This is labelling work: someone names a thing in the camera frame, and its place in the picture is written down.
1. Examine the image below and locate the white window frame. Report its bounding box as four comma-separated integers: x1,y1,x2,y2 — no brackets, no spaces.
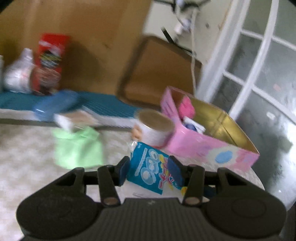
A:
197,1,295,131

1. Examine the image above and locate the wrapped cracker packet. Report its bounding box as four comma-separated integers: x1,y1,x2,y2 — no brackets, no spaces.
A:
54,110,99,132

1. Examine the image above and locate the white lamp on wall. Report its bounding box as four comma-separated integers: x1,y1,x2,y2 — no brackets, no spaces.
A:
153,0,211,45

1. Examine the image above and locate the blue white wipes pack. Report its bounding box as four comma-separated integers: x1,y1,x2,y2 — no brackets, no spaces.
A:
127,141,187,198

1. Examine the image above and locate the white power cable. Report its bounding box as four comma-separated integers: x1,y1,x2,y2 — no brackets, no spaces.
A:
188,9,200,96

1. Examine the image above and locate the brown folding chair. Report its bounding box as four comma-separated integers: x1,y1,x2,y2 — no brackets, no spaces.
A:
116,36,194,110

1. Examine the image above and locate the wooden board panel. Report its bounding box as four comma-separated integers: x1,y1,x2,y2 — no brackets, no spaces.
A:
1,1,151,94

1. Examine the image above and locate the red cereal box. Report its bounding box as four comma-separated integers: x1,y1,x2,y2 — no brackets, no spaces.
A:
32,33,70,95

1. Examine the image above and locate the pink gold storage box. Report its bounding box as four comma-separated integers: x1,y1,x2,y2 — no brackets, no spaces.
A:
161,86,260,172

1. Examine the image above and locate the green cloth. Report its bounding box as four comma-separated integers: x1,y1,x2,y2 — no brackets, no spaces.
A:
53,127,105,170

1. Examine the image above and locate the clear plastic bag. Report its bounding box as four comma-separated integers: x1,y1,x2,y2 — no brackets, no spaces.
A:
3,48,35,94

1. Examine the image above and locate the pink plush item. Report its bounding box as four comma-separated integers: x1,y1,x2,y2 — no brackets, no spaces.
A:
177,96,195,120

